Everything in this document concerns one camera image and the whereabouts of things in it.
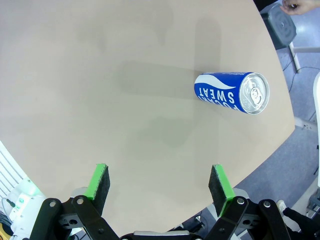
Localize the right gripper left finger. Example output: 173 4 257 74
29 163 121 240

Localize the white side table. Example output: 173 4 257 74
288 41 320 74

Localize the person's left hand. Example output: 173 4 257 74
279 0 315 16

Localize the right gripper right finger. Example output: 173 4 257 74
199 163 298 240

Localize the black right arm cable sleeve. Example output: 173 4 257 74
282 206 320 240

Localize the blue Pocari Sweat can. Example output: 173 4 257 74
193 71 271 116

